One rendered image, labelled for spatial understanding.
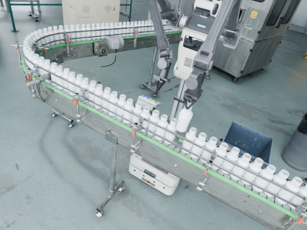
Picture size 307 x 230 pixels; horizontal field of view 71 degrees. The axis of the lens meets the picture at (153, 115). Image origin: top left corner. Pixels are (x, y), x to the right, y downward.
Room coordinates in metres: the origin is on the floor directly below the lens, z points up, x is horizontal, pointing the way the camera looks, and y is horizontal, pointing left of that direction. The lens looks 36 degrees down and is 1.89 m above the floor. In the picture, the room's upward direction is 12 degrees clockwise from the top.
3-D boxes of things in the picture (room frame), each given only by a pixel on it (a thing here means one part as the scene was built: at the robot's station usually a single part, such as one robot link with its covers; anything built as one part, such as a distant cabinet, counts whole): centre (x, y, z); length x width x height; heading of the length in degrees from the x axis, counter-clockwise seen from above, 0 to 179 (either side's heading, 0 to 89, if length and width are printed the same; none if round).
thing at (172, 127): (0.98, -0.12, 1.08); 0.06 x 0.06 x 0.17
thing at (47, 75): (1.29, 0.84, 0.96); 0.23 x 0.10 x 0.27; 157
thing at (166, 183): (1.63, -0.20, 0.24); 0.68 x 0.53 x 0.41; 157
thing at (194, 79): (0.91, -0.16, 1.50); 0.12 x 0.09 x 0.12; 158
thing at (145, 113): (1.04, 0.05, 1.08); 0.06 x 0.06 x 0.17
